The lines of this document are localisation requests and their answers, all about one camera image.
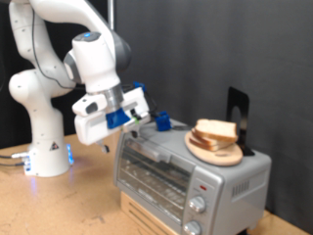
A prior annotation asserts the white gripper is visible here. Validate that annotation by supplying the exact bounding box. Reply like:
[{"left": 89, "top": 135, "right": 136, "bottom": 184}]
[{"left": 71, "top": 87, "right": 153, "bottom": 154}]

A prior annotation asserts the metal spatula with blue block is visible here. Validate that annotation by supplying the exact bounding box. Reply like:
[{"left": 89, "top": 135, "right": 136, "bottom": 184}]
[{"left": 150, "top": 111, "right": 197, "bottom": 132}]

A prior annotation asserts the glass oven door with handle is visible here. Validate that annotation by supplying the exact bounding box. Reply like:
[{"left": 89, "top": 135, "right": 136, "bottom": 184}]
[{"left": 115, "top": 131, "right": 197, "bottom": 226}]

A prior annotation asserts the white bread slice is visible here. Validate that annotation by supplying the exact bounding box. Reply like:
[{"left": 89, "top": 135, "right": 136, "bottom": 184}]
[
  {"left": 188, "top": 136, "right": 230, "bottom": 152},
  {"left": 194, "top": 117, "right": 239, "bottom": 144},
  {"left": 190, "top": 127, "right": 233, "bottom": 147}
]

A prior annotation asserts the silver oven knob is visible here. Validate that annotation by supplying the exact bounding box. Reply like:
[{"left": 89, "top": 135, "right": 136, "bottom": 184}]
[
  {"left": 188, "top": 195, "right": 207, "bottom": 213},
  {"left": 183, "top": 219, "right": 202, "bottom": 235}
]

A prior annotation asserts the silver toaster oven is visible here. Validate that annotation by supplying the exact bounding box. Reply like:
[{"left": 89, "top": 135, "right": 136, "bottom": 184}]
[{"left": 112, "top": 118, "right": 272, "bottom": 235}]

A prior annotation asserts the round wooden board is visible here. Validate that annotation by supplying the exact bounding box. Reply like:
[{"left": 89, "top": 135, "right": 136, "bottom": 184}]
[{"left": 184, "top": 130, "right": 244, "bottom": 166}]

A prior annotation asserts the black metal bookend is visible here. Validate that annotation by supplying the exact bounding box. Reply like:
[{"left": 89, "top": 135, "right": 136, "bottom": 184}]
[{"left": 225, "top": 86, "right": 256, "bottom": 157}]

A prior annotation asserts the metal stand pole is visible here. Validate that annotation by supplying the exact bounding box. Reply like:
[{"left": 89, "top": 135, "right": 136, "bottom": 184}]
[{"left": 108, "top": 0, "right": 116, "bottom": 31}]

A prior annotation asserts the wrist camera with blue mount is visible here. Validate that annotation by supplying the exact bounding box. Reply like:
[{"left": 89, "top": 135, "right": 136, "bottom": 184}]
[{"left": 105, "top": 107, "right": 152, "bottom": 130}]

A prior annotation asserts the wire oven rack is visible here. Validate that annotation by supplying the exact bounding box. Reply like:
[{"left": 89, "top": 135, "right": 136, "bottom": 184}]
[{"left": 120, "top": 159, "right": 192, "bottom": 214}]

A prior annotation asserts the black base cable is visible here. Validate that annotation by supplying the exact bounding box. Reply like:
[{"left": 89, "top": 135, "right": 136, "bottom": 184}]
[
  {"left": 0, "top": 150, "right": 32, "bottom": 161},
  {"left": 0, "top": 160, "right": 27, "bottom": 167}
]

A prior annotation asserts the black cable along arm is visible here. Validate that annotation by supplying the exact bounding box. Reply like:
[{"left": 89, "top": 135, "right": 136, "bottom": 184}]
[{"left": 31, "top": 6, "right": 86, "bottom": 91}]

